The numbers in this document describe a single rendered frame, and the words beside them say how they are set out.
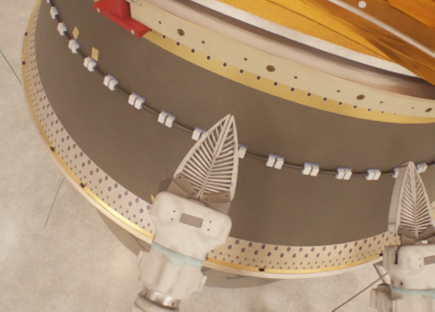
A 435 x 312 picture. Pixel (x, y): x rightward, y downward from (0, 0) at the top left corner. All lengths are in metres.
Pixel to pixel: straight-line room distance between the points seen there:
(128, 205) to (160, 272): 0.52
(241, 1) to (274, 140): 0.28
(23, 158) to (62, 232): 0.67
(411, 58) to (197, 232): 0.42
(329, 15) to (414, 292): 0.43
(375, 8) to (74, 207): 2.07
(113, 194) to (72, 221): 1.33
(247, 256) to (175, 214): 0.52
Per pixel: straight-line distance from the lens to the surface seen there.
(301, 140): 0.60
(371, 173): 0.71
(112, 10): 0.57
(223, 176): 0.39
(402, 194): 0.50
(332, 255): 0.94
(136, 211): 0.85
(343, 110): 0.59
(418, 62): 0.53
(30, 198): 2.34
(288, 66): 0.46
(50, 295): 2.19
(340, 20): 0.50
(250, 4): 0.49
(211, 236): 0.35
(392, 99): 0.54
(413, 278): 0.49
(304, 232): 0.81
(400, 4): 0.47
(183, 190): 0.37
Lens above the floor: 2.03
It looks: 62 degrees down
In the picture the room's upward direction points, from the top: 19 degrees clockwise
